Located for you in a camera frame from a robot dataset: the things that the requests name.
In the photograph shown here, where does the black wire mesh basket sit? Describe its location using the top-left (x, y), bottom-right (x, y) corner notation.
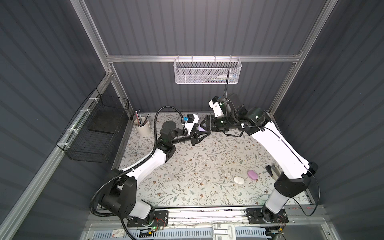
top-left (57, 91), bottom-right (130, 164)

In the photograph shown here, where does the white earbud case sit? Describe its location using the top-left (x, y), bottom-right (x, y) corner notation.
top-left (234, 176), bottom-right (245, 185)

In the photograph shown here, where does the pink earbud charging case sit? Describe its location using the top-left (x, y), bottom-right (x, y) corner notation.
top-left (247, 170), bottom-right (259, 181)

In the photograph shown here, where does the beige black stapler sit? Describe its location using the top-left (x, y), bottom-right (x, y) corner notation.
top-left (266, 164), bottom-right (281, 181)

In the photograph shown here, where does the white wire mesh basket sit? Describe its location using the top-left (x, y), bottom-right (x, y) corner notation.
top-left (173, 58), bottom-right (242, 85)

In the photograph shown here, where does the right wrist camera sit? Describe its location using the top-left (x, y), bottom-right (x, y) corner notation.
top-left (209, 96), bottom-right (226, 118)

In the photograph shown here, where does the lavender earbud case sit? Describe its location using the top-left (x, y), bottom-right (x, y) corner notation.
top-left (197, 125), bottom-right (211, 134)

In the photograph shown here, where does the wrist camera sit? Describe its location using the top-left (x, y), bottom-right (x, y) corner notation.
top-left (209, 96), bottom-right (226, 118)
top-left (184, 114), bottom-right (199, 135)

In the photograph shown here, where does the black corrugated cable conduit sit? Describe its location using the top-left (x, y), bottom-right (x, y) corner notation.
top-left (89, 105), bottom-right (185, 240)

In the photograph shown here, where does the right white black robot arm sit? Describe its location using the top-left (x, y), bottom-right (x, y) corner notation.
top-left (203, 94), bottom-right (318, 217)

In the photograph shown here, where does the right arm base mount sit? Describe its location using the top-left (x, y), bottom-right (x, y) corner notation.
top-left (245, 207), bottom-right (289, 224)

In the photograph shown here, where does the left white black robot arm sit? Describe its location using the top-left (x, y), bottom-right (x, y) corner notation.
top-left (93, 121), bottom-right (211, 222)

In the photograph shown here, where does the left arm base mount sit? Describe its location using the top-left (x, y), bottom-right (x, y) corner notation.
top-left (127, 210), bottom-right (169, 228)

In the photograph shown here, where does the tube in white basket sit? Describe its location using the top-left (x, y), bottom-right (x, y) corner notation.
top-left (206, 74), bottom-right (239, 82)

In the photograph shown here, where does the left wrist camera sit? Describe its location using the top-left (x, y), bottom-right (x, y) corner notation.
top-left (184, 114), bottom-right (199, 135)

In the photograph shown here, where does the white pen holder cup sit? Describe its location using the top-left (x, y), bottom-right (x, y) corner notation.
top-left (134, 111), bottom-right (151, 137)

